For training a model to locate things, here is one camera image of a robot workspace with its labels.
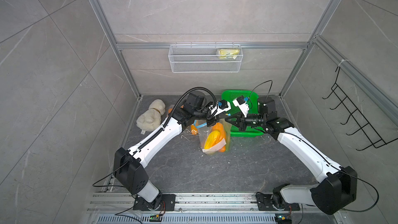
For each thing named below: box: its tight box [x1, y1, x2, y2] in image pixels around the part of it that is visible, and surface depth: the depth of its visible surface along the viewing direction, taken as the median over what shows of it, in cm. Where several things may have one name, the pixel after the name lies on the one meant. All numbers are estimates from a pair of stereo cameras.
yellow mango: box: [203, 130, 221, 150], surface depth 77 cm
